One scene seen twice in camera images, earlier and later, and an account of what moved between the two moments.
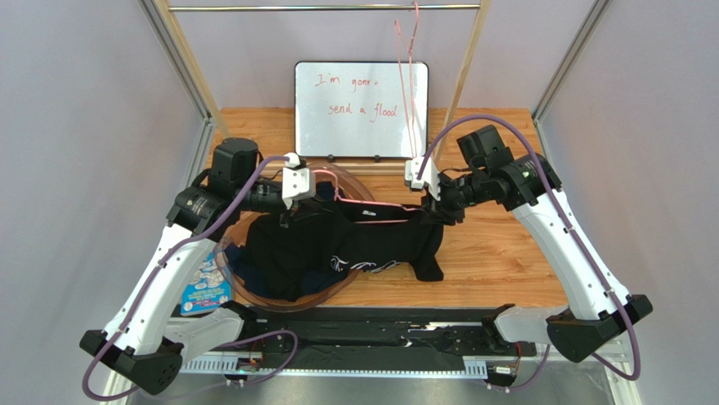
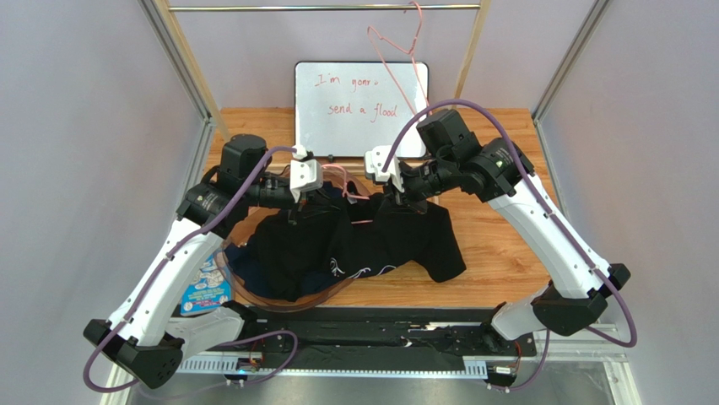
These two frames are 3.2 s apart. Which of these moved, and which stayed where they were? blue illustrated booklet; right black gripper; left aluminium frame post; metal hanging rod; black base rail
Moved: right black gripper
Stayed: black base rail; blue illustrated booklet; metal hanging rod; left aluminium frame post
